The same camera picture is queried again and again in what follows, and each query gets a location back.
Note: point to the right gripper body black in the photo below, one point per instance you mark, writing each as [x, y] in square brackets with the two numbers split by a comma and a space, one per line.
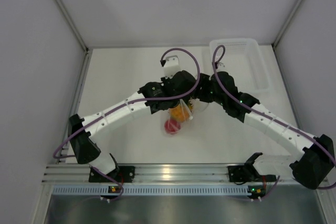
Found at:
[207, 94]

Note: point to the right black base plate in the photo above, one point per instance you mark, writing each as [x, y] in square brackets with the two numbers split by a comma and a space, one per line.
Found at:
[239, 174]

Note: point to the white slotted cable duct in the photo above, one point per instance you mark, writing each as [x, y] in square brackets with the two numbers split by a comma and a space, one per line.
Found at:
[151, 190]

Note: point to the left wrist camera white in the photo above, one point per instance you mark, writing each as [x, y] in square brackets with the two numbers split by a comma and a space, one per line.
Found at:
[171, 66]

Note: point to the clear zip top bag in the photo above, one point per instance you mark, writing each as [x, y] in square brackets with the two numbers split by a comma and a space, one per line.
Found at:
[198, 108]

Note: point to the white plastic basket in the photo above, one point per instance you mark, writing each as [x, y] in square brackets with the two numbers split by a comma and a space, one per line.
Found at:
[244, 62]

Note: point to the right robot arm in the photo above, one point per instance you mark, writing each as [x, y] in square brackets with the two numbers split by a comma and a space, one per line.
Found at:
[310, 158]

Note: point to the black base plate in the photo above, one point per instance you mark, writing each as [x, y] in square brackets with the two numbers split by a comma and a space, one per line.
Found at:
[115, 173]
[239, 174]

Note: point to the fake pineapple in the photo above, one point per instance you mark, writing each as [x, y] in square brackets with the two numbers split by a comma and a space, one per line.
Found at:
[182, 112]

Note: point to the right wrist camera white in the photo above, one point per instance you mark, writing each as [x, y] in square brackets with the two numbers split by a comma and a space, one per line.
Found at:
[221, 67]

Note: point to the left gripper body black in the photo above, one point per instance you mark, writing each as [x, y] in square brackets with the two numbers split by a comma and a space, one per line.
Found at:
[164, 79]

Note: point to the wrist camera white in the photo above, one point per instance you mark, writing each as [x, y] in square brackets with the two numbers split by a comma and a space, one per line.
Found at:
[171, 66]
[221, 67]

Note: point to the aluminium mounting rail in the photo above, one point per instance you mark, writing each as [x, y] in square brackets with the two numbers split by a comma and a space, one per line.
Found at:
[143, 173]

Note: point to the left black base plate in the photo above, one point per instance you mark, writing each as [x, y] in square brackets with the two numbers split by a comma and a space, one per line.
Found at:
[115, 173]

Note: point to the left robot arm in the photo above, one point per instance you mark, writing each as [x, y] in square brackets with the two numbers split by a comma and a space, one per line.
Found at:
[87, 133]

